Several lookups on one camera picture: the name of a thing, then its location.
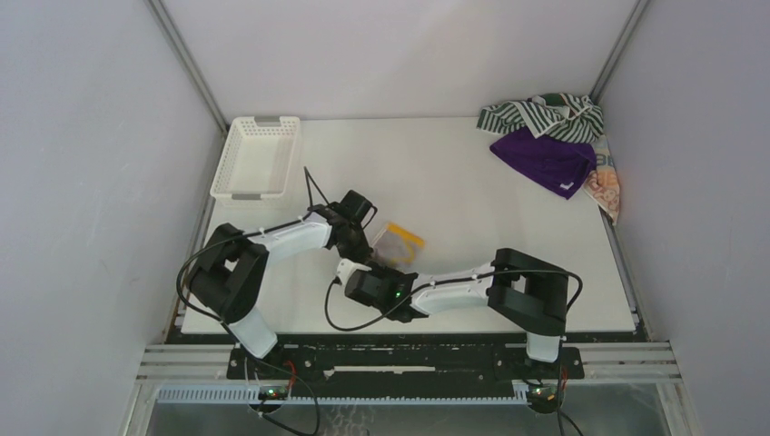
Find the yellow grey patterned towel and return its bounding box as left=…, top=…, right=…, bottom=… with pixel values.
left=372, top=222, right=426, bottom=271

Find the white plastic basket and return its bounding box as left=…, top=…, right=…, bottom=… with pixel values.
left=210, top=116, right=301, bottom=207

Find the purple towel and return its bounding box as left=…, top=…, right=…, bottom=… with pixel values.
left=489, top=127, right=597, bottom=200

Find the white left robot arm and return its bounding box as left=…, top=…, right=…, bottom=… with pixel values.
left=180, top=190, right=378, bottom=379

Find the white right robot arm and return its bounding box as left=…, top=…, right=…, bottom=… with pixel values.
left=332, top=248, right=578, bottom=378

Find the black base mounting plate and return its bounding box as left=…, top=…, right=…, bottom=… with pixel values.
left=225, top=333, right=586, bottom=398

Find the left controller board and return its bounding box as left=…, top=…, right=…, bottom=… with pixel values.
left=258, top=387, right=290, bottom=402

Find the controller board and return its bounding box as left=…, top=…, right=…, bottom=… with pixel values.
left=258, top=387, right=290, bottom=402
left=526, top=386, right=563, bottom=415

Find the right controller board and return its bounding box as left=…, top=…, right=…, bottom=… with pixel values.
left=526, top=386, right=563, bottom=415

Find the cream bear print towel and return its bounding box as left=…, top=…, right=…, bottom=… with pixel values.
left=583, top=135, right=621, bottom=225

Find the green white striped towel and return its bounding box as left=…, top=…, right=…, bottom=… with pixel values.
left=476, top=93, right=605, bottom=144

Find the white slotted cable duct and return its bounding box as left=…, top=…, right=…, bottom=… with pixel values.
left=155, top=385, right=528, bottom=405

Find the aluminium corner post left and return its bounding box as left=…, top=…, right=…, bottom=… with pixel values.
left=144, top=0, right=230, bottom=136

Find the aluminium corner post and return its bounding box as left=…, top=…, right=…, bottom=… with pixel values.
left=144, top=0, right=230, bottom=136
left=589, top=0, right=653, bottom=104

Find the aluminium corner post right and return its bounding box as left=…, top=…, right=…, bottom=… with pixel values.
left=589, top=0, right=653, bottom=104

